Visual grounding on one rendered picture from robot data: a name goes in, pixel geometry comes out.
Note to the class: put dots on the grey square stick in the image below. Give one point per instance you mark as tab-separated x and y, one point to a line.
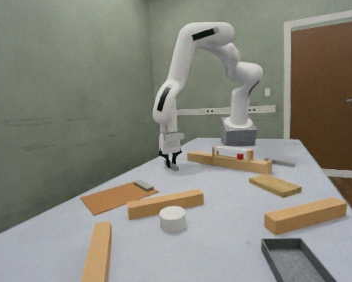
172	166
281	162

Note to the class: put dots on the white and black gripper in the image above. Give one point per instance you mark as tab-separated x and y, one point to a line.
167	147

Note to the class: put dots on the tan wooden base plank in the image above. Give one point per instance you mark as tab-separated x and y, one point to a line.
255	166

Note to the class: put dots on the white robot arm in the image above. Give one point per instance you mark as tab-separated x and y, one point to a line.
206	34

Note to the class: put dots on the white short cylinder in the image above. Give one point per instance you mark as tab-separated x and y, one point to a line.
172	219

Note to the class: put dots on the brown clipboard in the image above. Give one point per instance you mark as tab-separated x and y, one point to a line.
115	197

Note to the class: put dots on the tan wooden bar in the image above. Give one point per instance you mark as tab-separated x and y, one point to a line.
97	263
153	206
301	216

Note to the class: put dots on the brown wooden board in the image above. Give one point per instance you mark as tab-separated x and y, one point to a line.
275	185

